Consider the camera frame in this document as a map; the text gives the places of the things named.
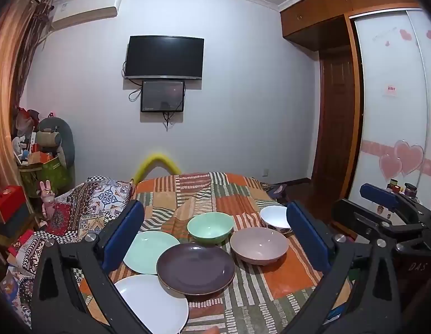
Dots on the dark purple plate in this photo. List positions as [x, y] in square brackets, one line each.
[196, 268]

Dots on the mauve pink bowl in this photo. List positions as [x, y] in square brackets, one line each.
[259, 247]

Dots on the large pink heart stickers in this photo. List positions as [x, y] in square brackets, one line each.
[408, 156]

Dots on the brown wooden door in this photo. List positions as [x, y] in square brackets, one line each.
[335, 125]

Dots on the red box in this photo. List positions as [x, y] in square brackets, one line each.
[6, 201]

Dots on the green paper bag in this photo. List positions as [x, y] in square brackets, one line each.
[48, 175]

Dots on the striped orange patchwork blanket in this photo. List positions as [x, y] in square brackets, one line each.
[215, 195]

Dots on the dark jar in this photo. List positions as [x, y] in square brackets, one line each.
[394, 185]
[410, 189]

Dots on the orange curtain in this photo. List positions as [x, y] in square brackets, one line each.
[8, 87]

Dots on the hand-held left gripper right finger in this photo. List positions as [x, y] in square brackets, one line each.
[307, 240]

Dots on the wall socket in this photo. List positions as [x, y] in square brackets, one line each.
[265, 172]

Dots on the mint green bowl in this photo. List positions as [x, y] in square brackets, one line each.
[210, 228]

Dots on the small black wall monitor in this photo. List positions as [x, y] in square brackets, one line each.
[162, 95]

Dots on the purple cloth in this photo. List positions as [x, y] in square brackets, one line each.
[278, 191]

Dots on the pink rabbit figurine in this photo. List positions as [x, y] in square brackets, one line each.
[47, 200]

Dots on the pink paper note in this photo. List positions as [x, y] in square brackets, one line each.
[391, 89]

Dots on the patterned checkered quilt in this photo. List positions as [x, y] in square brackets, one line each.
[86, 201]

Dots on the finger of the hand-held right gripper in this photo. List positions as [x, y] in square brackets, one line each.
[377, 195]
[358, 221]

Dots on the mint green plate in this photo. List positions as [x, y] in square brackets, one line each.
[147, 252]

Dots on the yellow foam tube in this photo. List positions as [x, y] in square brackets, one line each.
[156, 158]

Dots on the black wall television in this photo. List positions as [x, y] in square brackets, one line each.
[164, 56]

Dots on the white stickered container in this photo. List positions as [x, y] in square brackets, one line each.
[384, 211]

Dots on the white plate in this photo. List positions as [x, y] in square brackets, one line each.
[152, 306]

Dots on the white air conditioner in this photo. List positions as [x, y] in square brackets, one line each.
[84, 16]

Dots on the white sliding wardrobe door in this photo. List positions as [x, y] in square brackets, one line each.
[389, 121]

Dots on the wooden overhead cabinet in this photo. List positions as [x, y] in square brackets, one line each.
[323, 14]

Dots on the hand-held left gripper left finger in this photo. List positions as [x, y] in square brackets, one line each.
[122, 238]

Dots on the white bowl with brown dots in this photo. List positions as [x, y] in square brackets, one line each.
[273, 216]

